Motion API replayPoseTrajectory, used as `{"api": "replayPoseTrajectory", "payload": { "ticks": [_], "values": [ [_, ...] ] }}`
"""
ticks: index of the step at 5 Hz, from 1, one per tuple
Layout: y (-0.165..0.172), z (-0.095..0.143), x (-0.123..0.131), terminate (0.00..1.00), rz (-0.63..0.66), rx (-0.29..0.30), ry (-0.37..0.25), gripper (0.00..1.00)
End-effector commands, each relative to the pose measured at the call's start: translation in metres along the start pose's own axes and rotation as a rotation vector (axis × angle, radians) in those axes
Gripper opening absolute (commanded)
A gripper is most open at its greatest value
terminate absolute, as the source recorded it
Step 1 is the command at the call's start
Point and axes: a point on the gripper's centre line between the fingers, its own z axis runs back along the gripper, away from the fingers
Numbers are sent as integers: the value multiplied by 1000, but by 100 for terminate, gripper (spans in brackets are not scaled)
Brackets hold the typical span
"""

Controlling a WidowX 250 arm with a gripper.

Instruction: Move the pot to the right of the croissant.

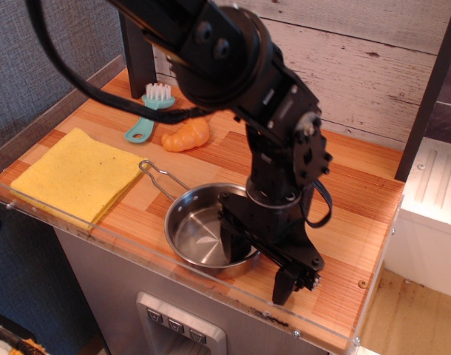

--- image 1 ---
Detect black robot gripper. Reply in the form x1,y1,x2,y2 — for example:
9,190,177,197
219,186,325,305

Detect small stainless steel pot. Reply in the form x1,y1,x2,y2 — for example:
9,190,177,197
138,160,260,280

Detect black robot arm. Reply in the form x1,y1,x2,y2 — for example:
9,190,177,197
115,1,331,305

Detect silver ice dispenser panel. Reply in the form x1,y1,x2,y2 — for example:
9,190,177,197
136,291,228,354

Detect grey toy fridge cabinet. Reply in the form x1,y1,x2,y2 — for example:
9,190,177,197
55,229,325,354

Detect orange plastic toy croissant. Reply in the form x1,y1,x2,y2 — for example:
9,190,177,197
161,118,210,152

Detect white toy sink unit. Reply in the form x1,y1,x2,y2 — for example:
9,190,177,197
384,138,451,296

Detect teal plastic dish brush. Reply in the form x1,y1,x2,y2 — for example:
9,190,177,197
123,83,177,144

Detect folded yellow cloth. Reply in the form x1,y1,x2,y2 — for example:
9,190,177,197
10,128,144,231

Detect orange object bottom left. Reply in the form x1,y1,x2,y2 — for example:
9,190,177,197
0,328,47,355

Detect clear acrylic table guard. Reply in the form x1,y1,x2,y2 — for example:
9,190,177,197
0,177,404,355

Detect dark right shelf post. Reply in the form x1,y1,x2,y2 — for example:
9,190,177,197
394,16,451,182

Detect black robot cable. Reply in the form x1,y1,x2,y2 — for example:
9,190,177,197
24,0,214,125

